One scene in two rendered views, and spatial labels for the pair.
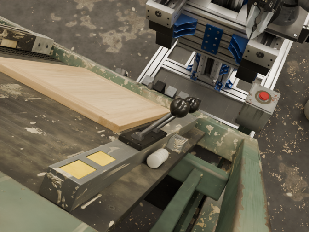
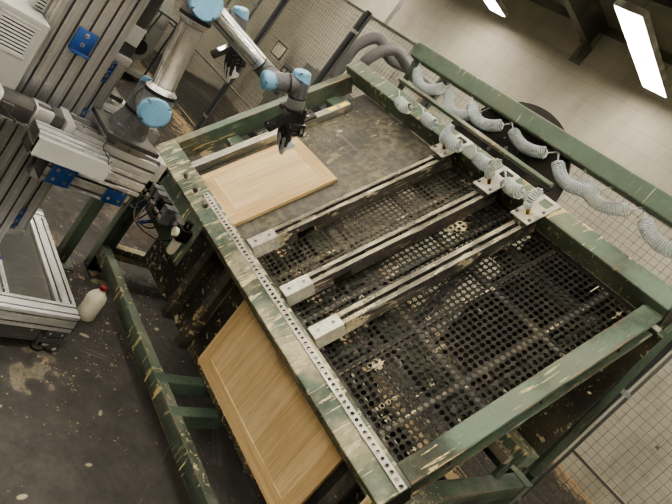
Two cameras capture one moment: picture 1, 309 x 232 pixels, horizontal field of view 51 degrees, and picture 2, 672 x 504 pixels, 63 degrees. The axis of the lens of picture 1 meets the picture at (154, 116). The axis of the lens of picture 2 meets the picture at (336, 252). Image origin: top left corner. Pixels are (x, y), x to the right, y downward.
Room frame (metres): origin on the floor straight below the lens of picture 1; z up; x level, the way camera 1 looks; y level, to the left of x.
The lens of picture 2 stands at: (3.13, 1.34, 1.69)
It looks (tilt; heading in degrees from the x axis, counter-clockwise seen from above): 14 degrees down; 194
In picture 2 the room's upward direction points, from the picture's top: 39 degrees clockwise
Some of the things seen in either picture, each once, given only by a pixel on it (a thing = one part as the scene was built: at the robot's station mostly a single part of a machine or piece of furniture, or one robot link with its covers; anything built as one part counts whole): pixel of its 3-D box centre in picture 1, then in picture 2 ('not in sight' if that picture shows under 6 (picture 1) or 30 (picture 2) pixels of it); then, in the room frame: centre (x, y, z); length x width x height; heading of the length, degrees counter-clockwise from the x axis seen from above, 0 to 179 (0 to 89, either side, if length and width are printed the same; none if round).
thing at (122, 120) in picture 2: not in sight; (133, 120); (1.35, -0.06, 1.09); 0.15 x 0.15 x 0.10
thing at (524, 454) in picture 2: not in sight; (532, 335); (0.58, 1.64, 1.38); 0.70 x 0.15 x 0.85; 64
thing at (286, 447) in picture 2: not in sight; (271, 390); (1.02, 0.98, 0.53); 0.90 x 0.02 x 0.55; 64
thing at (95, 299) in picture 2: not in sight; (94, 301); (0.91, -0.02, 0.10); 0.10 x 0.10 x 0.20
